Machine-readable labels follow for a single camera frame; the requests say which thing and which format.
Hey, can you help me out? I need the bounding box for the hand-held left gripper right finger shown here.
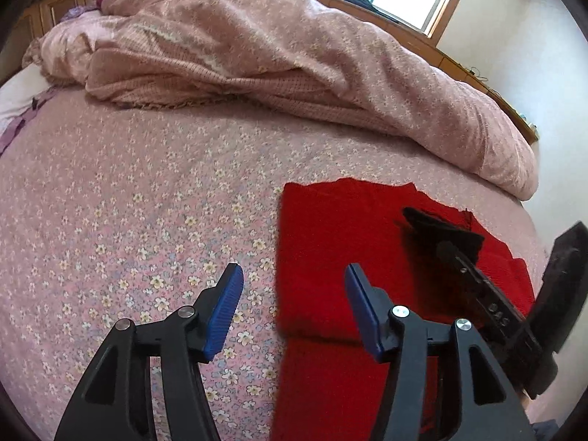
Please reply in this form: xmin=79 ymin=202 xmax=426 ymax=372
xmin=344 ymin=263 xmax=538 ymax=441

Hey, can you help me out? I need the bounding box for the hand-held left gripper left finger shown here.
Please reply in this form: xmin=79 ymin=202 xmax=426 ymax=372
xmin=54 ymin=263 xmax=244 ymax=441

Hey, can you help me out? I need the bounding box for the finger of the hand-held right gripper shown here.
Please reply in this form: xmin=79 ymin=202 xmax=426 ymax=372
xmin=402 ymin=207 xmax=488 ymax=295

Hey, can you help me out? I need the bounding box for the red knitted sweater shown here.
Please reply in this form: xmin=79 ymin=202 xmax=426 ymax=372
xmin=269 ymin=178 xmax=536 ymax=441

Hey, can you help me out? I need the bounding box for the pink floral bed sheet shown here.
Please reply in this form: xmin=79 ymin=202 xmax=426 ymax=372
xmin=0 ymin=87 xmax=559 ymax=441

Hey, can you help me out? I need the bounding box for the dark folded cloth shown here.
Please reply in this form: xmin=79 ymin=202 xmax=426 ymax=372
xmin=342 ymin=0 xmax=401 ymax=25

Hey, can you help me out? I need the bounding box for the pink floral quilt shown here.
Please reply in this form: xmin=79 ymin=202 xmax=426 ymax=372
xmin=23 ymin=0 xmax=539 ymax=200

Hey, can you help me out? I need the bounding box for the white pillow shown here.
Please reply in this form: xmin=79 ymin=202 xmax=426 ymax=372
xmin=0 ymin=63 xmax=49 ymax=132

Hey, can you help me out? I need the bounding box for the purple cloth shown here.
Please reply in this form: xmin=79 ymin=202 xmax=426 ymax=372
xmin=59 ymin=4 xmax=101 ymax=23

